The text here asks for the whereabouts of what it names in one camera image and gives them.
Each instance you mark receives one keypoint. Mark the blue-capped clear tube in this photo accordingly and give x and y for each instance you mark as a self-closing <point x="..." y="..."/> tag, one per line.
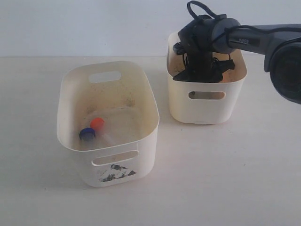
<point x="87" y="138"/>

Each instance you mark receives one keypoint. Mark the orange-capped clear tube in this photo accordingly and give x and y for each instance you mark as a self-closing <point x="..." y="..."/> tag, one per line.
<point x="101" y="129"/>

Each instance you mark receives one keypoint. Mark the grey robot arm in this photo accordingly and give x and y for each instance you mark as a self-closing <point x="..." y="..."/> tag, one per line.
<point x="206" y="35"/>

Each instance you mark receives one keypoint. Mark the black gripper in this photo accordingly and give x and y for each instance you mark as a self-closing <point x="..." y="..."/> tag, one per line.
<point x="203" y="68"/>

